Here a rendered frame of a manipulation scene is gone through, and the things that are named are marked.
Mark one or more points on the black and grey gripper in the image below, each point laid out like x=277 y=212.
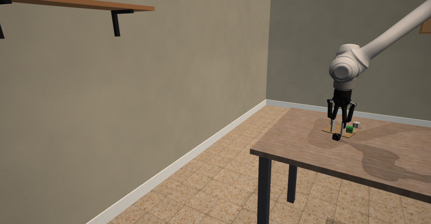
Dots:
x=341 y=99

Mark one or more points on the white die with black pips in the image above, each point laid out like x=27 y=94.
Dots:
x=356 y=124

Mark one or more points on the tan mat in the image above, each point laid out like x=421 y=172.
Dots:
x=338 y=129

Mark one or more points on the green die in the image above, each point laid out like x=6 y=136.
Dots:
x=349 y=129

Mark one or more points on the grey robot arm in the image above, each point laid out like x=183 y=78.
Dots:
x=351 y=60

